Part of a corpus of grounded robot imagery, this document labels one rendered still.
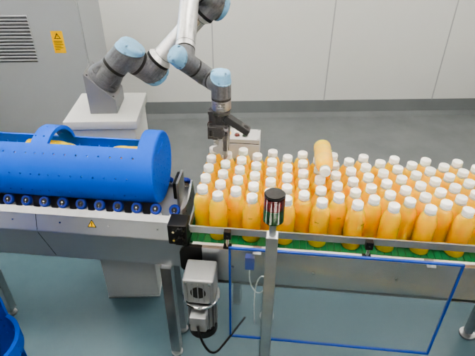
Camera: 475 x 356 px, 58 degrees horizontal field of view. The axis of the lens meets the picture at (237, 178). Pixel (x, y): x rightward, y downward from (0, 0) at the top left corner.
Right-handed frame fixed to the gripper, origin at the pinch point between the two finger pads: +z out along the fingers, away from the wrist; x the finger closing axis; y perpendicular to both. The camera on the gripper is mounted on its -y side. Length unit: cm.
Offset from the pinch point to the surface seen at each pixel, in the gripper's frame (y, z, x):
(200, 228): 5.5, 11.7, 33.6
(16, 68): 160, 13, -116
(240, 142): -4.4, 0.3, -11.2
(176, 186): 17.5, 5.3, 17.9
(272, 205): -20, -15, 52
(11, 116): 173, 49, -114
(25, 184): 73, 2, 27
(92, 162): 46, -8, 25
